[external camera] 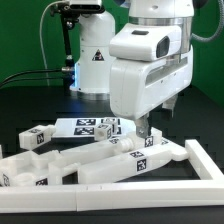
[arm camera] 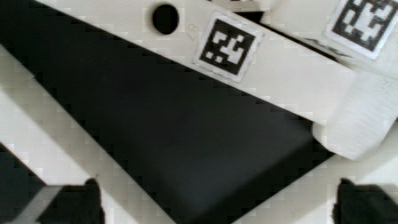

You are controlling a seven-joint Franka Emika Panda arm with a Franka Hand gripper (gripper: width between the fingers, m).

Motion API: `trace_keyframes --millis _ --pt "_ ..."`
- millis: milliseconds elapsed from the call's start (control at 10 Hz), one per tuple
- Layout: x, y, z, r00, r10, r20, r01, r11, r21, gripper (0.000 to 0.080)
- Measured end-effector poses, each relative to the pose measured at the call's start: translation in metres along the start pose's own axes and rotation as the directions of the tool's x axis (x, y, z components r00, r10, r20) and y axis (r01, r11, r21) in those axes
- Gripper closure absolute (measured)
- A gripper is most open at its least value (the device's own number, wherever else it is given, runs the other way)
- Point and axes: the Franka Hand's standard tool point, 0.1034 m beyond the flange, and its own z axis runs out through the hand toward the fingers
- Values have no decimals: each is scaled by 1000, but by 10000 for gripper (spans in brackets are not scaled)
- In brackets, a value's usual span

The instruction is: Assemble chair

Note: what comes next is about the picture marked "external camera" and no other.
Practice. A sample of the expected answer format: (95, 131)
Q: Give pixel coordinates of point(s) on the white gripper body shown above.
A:
(138, 87)

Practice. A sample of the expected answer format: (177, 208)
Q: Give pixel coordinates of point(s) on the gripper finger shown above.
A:
(169, 105)
(142, 126)

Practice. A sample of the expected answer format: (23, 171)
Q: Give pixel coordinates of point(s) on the white chair seat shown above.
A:
(31, 169)

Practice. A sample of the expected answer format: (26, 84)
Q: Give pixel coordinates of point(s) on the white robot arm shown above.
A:
(97, 30)

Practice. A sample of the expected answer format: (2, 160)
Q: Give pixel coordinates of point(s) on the white tagged cube nut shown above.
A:
(112, 121)
(102, 132)

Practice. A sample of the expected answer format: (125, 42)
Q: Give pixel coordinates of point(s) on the white L-shaped fence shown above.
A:
(207, 189)

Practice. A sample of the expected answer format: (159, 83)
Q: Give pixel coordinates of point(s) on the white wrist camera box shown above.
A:
(145, 43)

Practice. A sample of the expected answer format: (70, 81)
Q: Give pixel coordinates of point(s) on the white marker base plate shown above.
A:
(84, 127)

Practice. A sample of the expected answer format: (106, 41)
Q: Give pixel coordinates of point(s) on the black camera on stand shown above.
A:
(70, 11)

